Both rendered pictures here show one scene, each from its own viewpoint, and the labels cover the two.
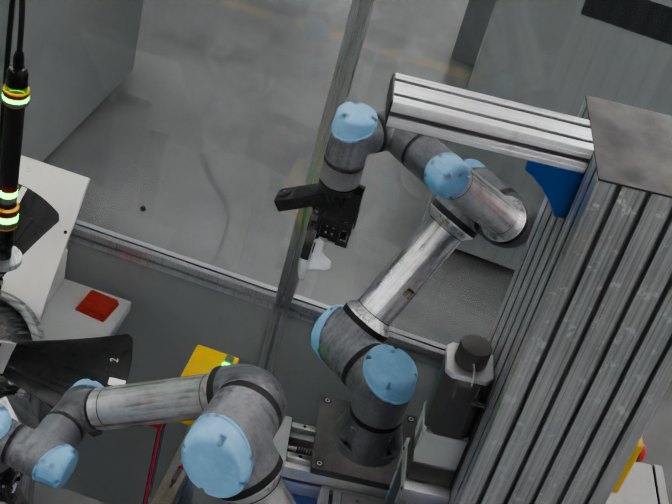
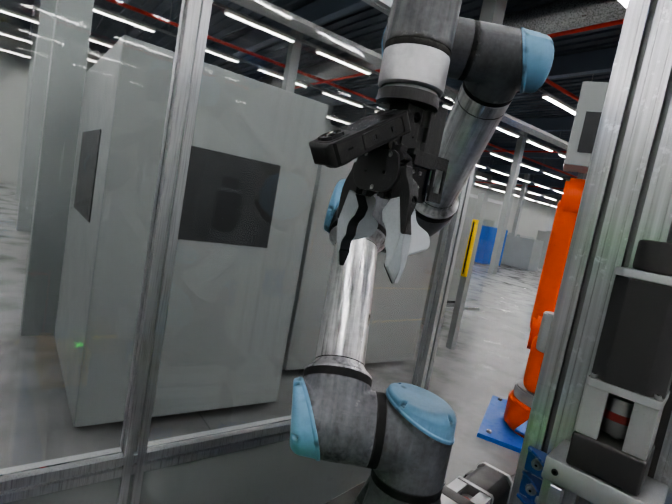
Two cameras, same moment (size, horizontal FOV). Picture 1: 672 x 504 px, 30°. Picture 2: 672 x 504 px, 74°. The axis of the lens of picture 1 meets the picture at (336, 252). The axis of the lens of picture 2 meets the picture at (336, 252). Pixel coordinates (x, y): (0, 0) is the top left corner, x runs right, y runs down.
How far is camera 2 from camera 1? 2.15 m
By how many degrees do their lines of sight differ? 50
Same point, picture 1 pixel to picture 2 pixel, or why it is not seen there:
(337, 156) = (441, 19)
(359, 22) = (198, 45)
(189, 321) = not seen: outside the picture
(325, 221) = (419, 158)
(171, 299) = not seen: outside the picture
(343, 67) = (181, 111)
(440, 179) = (550, 47)
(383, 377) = (440, 413)
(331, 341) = (335, 417)
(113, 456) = not seen: outside the picture
